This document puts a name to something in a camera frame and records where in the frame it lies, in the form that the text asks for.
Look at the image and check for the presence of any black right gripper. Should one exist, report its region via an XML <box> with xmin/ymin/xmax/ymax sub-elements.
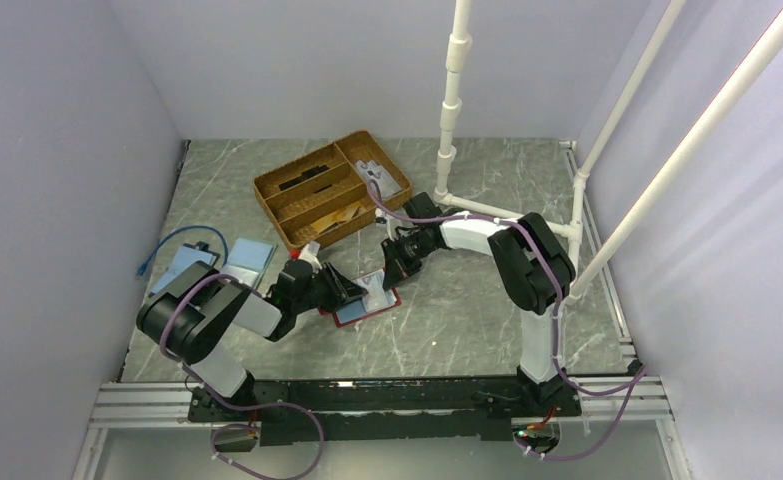
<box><xmin>380</xmin><ymin>232</ymin><xmax>437</xmax><ymax>292</ymax></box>

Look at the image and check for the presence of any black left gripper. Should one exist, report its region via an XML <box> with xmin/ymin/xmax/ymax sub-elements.
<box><xmin>294</xmin><ymin>261</ymin><xmax>368</xmax><ymax>314</ymax></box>

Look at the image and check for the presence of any white VIP card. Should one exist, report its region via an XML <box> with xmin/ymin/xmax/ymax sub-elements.
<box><xmin>355</xmin><ymin>269</ymin><xmax>395</xmax><ymax>313</ymax></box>

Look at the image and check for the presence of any red leather card holder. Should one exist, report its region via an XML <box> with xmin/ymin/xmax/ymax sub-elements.
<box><xmin>330</xmin><ymin>269</ymin><xmax>402</xmax><ymax>328</ymax></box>

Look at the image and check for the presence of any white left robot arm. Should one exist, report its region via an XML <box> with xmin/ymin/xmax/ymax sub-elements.
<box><xmin>136</xmin><ymin>259</ymin><xmax>367</xmax><ymax>420</ymax></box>

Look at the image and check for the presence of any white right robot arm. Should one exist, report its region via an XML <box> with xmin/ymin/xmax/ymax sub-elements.
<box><xmin>374</xmin><ymin>193</ymin><xmax>576</xmax><ymax>415</ymax></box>

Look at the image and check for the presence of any tan card in tray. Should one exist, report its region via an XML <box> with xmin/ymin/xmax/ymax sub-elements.
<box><xmin>310</xmin><ymin>209</ymin><xmax>350</xmax><ymax>234</ymax></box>

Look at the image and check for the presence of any light blue card holder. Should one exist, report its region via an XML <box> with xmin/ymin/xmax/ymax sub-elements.
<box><xmin>221</xmin><ymin>238</ymin><xmax>276</xmax><ymax>288</ymax></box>

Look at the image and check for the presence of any open blue card holder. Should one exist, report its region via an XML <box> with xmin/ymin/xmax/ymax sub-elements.
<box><xmin>148</xmin><ymin>241</ymin><xmax>221</xmax><ymax>297</ymax></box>

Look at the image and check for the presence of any woven brown organizer tray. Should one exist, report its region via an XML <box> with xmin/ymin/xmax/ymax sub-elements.
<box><xmin>253</xmin><ymin>130</ymin><xmax>412</xmax><ymax>250</ymax></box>

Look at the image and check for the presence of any black item in tray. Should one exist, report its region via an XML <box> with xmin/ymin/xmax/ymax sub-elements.
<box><xmin>279</xmin><ymin>164</ymin><xmax>329</xmax><ymax>191</ymax></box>

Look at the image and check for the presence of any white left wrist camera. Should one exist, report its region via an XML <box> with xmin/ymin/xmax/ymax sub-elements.
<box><xmin>291</xmin><ymin>241</ymin><xmax>322</xmax><ymax>271</ymax></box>

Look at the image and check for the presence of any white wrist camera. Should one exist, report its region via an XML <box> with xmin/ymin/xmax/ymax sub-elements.
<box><xmin>291</xmin><ymin>241</ymin><xmax>322</xmax><ymax>271</ymax></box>
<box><xmin>374</xmin><ymin>208</ymin><xmax>395</xmax><ymax>226</ymax></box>

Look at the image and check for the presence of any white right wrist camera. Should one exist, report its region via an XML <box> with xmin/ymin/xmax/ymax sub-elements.
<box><xmin>374</xmin><ymin>208</ymin><xmax>395</xmax><ymax>226</ymax></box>

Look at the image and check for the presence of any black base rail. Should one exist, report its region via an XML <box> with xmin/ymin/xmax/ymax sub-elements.
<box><xmin>188</xmin><ymin>374</ymin><xmax>582</xmax><ymax>446</ymax></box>

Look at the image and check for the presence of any blue cable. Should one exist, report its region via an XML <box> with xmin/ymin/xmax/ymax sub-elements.
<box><xmin>137</xmin><ymin>225</ymin><xmax>230</xmax><ymax>277</ymax></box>

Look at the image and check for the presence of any white PVC pipe frame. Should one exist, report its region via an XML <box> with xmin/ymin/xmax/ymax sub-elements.
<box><xmin>433</xmin><ymin>1</ymin><xmax>783</xmax><ymax>303</ymax></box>

